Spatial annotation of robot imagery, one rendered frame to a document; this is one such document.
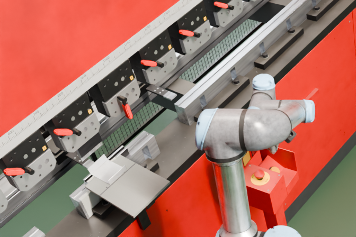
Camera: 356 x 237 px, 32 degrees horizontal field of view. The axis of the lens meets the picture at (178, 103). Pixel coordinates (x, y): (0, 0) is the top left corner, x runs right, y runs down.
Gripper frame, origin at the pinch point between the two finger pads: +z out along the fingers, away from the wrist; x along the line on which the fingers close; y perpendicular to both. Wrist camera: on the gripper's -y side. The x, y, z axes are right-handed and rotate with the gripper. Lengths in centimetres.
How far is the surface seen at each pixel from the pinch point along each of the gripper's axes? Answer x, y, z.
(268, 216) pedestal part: 8.1, 0.8, 30.6
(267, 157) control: -3.5, 6.1, 9.6
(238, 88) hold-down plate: -21.5, 29.2, -4.1
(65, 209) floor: 18, 134, 96
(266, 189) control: 13.6, -3.3, 5.5
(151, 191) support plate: 46, 21, -14
